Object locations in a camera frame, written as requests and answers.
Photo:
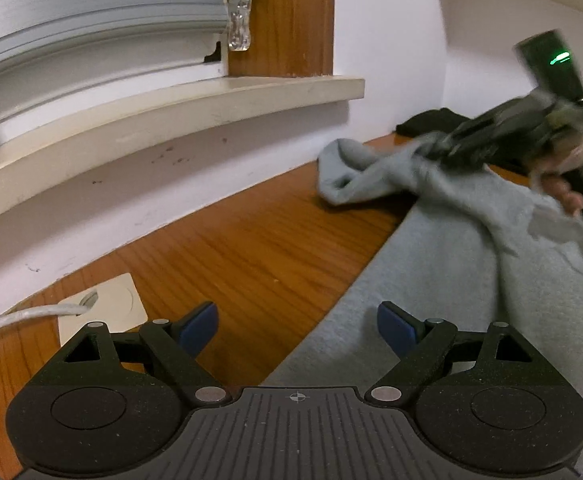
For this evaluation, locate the grey sweatshirt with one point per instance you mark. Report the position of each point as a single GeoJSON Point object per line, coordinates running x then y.
{"type": "Point", "coordinates": [446, 270]}

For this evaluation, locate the black cloth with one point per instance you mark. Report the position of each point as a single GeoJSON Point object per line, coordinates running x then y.
{"type": "Point", "coordinates": [431, 122]}

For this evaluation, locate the wooden window frame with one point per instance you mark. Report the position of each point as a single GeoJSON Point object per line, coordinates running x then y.
{"type": "Point", "coordinates": [286, 15]}

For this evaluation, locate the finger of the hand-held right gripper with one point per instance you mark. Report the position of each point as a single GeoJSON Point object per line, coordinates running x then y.
{"type": "Point", "coordinates": [501, 117]}
{"type": "Point", "coordinates": [476, 155]}

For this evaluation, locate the grey window blind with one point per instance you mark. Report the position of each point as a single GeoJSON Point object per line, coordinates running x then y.
{"type": "Point", "coordinates": [81, 25]}

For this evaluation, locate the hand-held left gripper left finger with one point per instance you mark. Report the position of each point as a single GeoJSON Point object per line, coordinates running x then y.
{"type": "Point", "coordinates": [199, 327]}

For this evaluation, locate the person's right hand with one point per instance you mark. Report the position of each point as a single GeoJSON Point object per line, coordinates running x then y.
{"type": "Point", "coordinates": [566, 195]}

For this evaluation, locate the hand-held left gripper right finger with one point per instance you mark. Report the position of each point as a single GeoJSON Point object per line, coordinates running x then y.
{"type": "Point", "coordinates": [396, 327]}

